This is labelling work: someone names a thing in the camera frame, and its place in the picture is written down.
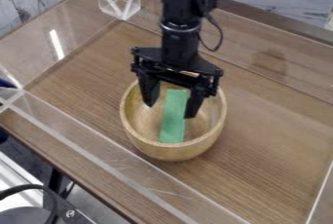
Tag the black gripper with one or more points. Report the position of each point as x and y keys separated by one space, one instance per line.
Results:
x=176 y=63

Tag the green rectangular block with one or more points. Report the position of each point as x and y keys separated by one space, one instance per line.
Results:
x=174 y=123

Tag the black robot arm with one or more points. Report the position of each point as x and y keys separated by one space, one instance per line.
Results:
x=185 y=14

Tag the brown wooden bowl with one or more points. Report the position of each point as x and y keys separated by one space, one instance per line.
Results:
x=159 y=131

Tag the blue object at edge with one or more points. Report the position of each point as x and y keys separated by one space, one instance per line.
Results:
x=6 y=84

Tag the black table leg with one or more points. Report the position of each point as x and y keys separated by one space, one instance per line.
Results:
x=55 y=181

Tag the clear acrylic corner bracket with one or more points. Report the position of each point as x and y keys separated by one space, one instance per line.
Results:
x=121 y=9

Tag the grey metal base plate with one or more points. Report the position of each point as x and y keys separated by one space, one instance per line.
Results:
x=62 y=211

